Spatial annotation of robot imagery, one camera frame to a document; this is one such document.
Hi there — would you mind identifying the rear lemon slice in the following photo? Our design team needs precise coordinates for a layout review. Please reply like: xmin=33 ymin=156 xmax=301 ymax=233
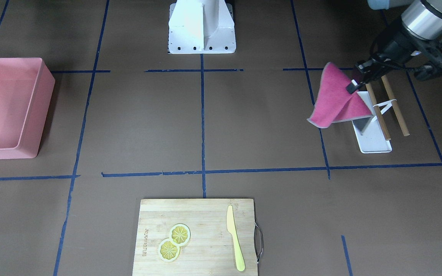
xmin=170 ymin=223 xmax=191 ymax=247

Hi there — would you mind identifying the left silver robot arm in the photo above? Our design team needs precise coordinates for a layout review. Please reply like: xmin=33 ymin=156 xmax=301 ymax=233
xmin=346 ymin=0 xmax=442 ymax=94

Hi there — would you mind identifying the pink microfibre cloth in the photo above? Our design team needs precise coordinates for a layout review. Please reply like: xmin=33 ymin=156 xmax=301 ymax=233
xmin=307 ymin=62 xmax=372 ymax=128

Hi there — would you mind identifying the yellow plastic knife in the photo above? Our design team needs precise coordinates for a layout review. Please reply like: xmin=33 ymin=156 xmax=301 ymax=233
xmin=226 ymin=205 xmax=246 ymax=271

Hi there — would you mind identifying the bamboo cutting board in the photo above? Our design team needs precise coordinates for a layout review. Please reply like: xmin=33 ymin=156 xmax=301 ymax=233
xmin=132 ymin=199 xmax=259 ymax=276

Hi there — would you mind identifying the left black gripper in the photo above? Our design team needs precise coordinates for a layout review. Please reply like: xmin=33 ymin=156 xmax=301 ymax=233
xmin=346 ymin=27 xmax=423 ymax=94

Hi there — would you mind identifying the white towel rack stand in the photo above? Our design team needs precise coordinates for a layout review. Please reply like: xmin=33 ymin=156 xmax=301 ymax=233
xmin=352 ymin=76 xmax=410 ymax=154

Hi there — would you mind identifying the pink plastic bin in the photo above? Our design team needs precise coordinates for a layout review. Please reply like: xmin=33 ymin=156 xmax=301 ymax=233
xmin=0 ymin=57 xmax=56 ymax=159

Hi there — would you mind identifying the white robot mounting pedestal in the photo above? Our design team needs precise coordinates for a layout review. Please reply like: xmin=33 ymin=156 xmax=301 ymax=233
xmin=167 ymin=0 xmax=237 ymax=54

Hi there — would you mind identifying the front lemon slice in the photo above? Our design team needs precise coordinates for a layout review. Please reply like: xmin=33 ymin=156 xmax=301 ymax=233
xmin=158 ymin=239 xmax=181 ymax=262

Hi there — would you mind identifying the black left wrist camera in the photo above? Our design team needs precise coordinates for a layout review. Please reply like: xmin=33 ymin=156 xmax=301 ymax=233
xmin=412 ymin=38 xmax=442 ymax=81

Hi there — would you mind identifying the lemon slice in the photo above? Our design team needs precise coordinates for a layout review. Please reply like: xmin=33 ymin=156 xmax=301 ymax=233
xmin=158 ymin=239 xmax=181 ymax=262
xmin=170 ymin=223 xmax=191 ymax=247

